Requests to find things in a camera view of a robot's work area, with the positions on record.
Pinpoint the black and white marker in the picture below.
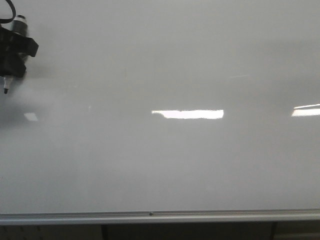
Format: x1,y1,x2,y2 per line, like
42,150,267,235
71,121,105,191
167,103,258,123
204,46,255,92
2,14,28,94

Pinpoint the large white whiteboard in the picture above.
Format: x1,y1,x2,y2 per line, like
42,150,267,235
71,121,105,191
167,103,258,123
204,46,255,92
0,0,320,225

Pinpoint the black cable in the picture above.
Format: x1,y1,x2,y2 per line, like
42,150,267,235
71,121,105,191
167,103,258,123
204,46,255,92
0,0,17,25

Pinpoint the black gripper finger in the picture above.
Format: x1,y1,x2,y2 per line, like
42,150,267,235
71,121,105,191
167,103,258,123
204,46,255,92
0,52,27,78
0,27,39,57

